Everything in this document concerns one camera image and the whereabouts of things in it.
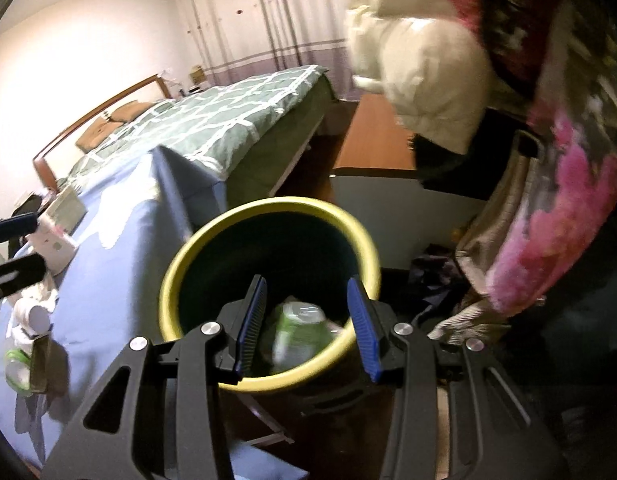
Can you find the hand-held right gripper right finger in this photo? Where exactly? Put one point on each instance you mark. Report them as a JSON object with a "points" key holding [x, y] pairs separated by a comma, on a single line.
{"points": [[363, 330]]}

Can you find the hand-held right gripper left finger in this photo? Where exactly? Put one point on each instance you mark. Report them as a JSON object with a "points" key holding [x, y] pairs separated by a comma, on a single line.
{"points": [[253, 320]]}

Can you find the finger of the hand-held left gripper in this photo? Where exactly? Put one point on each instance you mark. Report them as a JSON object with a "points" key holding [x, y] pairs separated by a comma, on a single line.
{"points": [[16, 271], [13, 226]]}

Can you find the white paper cup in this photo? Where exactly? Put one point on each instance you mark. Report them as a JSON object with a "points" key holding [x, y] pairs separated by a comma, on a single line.
{"points": [[58, 252]]}

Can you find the green drink can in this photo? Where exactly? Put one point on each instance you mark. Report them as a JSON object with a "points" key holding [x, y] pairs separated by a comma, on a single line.
{"points": [[301, 335]]}

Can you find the yellow-rimmed dark waste bin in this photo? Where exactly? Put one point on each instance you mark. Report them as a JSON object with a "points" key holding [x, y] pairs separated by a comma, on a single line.
{"points": [[188, 270]]}

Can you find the white labelled bottle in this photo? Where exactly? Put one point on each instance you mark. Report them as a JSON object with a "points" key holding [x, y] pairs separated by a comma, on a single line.
{"points": [[33, 317]]}

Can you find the green and white carton box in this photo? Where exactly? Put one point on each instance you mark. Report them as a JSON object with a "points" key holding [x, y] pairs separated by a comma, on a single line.
{"points": [[66, 210]]}

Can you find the blue star-print tablecloth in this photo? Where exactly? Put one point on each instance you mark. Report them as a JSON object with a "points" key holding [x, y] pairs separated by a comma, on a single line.
{"points": [[118, 260]]}

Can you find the brown pillow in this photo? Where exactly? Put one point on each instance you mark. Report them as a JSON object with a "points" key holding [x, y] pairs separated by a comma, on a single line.
{"points": [[96, 134], [131, 111]]}

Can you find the wooden bed headboard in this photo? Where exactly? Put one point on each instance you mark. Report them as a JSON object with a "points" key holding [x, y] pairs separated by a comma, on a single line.
{"points": [[88, 115]]}

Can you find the beige handbag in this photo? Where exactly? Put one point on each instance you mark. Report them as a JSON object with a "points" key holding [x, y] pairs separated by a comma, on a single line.
{"points": [[493, 225]]}

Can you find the wooden low cabinet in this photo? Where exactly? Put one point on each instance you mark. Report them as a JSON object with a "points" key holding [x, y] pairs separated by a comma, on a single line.
{"points": [[373, 140]]}

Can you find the bed with green quilt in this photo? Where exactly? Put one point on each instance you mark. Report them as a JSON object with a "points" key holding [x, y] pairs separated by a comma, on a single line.
{"points": [[213, 110]]}

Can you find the pink floral fabric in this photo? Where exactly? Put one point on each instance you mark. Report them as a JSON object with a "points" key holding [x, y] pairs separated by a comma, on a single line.
{"points": [[553, 210]]}

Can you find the small yellow box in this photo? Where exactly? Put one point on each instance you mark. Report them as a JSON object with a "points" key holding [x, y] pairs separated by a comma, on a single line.
{"points": [[198, 74]]}

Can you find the cream puffer jacket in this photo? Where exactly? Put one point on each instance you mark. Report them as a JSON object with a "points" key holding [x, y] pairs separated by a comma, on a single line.
{"points": [[423, 65]]}

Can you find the pink and white curtain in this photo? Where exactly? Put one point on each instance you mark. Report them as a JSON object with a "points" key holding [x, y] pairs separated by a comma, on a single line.
{"points": [[268, 15]]}

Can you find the red dotted jacket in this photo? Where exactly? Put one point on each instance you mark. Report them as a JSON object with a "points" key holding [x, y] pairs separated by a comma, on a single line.
{"points": [[478, 5]]}

